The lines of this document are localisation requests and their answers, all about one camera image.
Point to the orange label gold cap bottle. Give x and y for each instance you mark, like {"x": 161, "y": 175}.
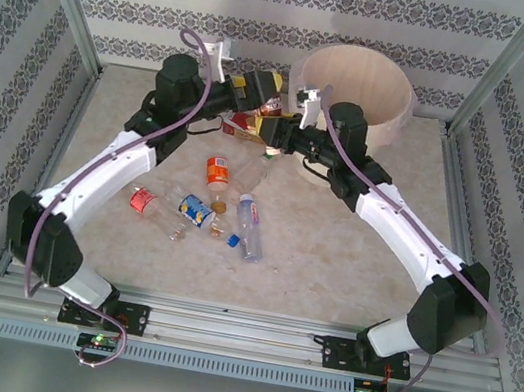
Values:
{"x": 217, "y": 173}

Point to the slim clear pink label bottle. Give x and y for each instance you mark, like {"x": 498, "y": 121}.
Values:
{"x": 249, "y": 226}

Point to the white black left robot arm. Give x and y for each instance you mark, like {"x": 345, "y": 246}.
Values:
{"x": 54, "y": 251}

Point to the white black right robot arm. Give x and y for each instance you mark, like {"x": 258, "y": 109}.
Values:
{"x": 403, "y": 231}

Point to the red gold drink carton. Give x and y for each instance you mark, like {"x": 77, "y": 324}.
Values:
{"x": 235, "y": 129}

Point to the blue yellow label bottle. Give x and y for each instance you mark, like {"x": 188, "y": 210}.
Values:
{"x": 196, "y": 210}

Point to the red label clear bottle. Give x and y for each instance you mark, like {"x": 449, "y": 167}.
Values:
{"x": 143, "y": 199}

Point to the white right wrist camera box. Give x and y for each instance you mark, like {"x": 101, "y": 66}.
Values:
{"x": 310, "y": 108}

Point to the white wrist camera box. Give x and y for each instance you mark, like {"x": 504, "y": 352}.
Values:
{"x": 221, "y": 54}
{"x": 310, "y": 108}

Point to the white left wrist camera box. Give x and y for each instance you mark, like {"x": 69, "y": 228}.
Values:
{"x": 221, "y": 54}

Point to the aluminium side rail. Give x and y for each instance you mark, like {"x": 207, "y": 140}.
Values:
{"x": 50, "y": 169}
{"x": 460, "y": 190}

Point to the aluminium front rail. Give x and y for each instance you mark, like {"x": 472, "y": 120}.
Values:
{"x": 237, "y": 334}

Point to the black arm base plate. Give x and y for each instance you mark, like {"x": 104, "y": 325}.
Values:
{"x": 136, "y": 318}
{"x": 338, "y": 354}

